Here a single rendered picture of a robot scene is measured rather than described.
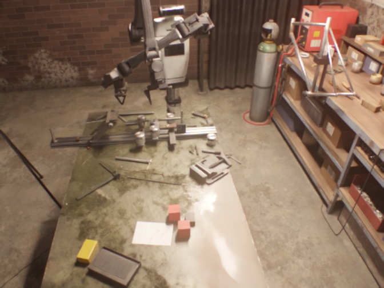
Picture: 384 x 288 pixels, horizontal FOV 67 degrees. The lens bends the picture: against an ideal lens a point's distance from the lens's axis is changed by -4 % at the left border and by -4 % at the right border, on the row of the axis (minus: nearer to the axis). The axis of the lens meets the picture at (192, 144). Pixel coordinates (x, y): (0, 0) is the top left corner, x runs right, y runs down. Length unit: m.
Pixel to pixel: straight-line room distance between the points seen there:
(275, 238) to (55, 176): 1.98
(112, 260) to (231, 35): 3.28
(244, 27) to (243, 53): 0.33
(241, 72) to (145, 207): 3.10
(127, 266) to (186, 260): 0.21
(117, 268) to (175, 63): 1.43
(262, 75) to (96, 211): 2.41
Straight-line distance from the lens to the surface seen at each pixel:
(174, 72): 2.15
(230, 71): 4.12
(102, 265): 1.16
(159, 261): 1.16
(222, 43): 3.95
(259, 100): 3.42
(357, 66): 3.03
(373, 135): 2.15
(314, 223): 2.56
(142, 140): 1.58
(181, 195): 1.36
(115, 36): 4.27
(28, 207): 2.82
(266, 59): 3.23
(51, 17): 4.35
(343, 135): 2.50
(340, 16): 3.39
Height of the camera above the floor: 1.86
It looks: 36 degrees down
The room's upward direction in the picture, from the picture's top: straight up
